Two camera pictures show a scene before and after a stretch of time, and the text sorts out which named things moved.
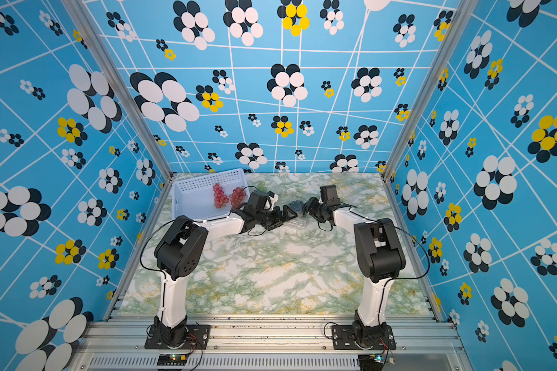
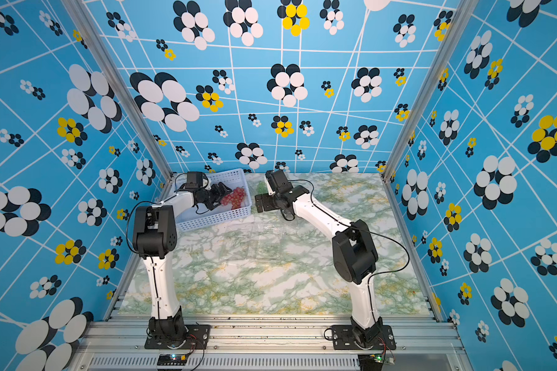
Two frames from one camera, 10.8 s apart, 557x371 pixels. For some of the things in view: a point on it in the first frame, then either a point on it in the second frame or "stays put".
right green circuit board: x=370 y=362 stays put
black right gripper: x=311 y=203 -> x=266 y=201
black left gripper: x=279 y=219 -> x=218 y=195
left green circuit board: x=172 y=359 stays put
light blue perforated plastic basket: x=194 y=198 stays put
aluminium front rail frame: x=271 y=343 stays put
